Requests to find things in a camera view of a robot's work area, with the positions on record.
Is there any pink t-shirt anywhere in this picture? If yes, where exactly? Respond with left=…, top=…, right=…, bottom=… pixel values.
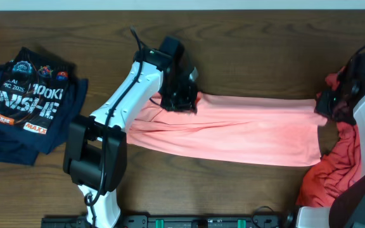
left=127, top=93, right=327, bottom=167

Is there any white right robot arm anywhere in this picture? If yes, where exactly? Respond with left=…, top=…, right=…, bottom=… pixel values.
left=295, top=80, right=365, bottom=227

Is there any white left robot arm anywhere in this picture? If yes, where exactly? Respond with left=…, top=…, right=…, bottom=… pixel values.
left=63, top=47, right=198, bottom=227

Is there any red crumpled t-shirt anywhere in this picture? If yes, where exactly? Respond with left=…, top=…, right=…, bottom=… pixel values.
left=295, top=68, right=362, bottom=209

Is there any black printed folded t-shirt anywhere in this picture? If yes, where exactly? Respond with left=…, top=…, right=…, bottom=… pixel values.
left=0, top=47, right=74, bottom=135

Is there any navy blue folded t-shirt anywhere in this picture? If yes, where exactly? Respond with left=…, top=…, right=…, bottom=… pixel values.
left=0, top=65, right=88, bottom=165

